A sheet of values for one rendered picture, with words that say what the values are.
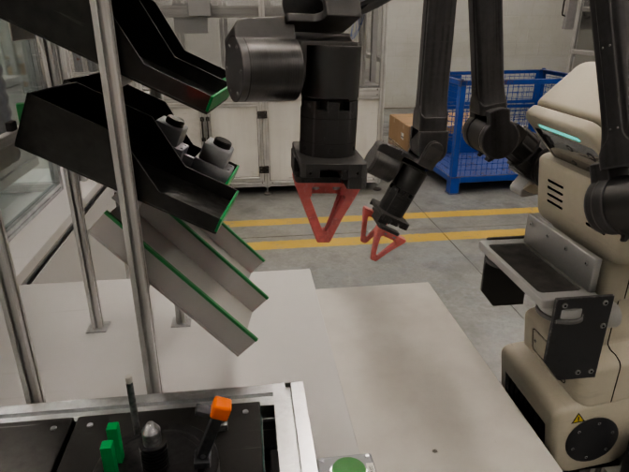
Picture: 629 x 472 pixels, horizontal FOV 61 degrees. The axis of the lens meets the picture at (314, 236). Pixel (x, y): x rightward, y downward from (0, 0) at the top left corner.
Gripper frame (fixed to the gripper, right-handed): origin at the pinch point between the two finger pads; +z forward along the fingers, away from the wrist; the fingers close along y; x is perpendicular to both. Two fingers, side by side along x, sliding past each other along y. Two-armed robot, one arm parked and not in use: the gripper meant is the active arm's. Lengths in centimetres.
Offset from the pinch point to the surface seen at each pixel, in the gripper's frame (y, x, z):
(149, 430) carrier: 6.2, -18.9, 20.1
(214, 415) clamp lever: 6.5, -11.9, 18.3
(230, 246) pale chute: -42.7, -11.8, 19.3
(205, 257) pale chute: -28.2, -15.3, 15.0
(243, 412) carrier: -4.4, -9.0, 27.2
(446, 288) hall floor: -211, 104, 118
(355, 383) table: -23.0, 10.2, 37.5
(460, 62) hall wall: -855, 345, 30
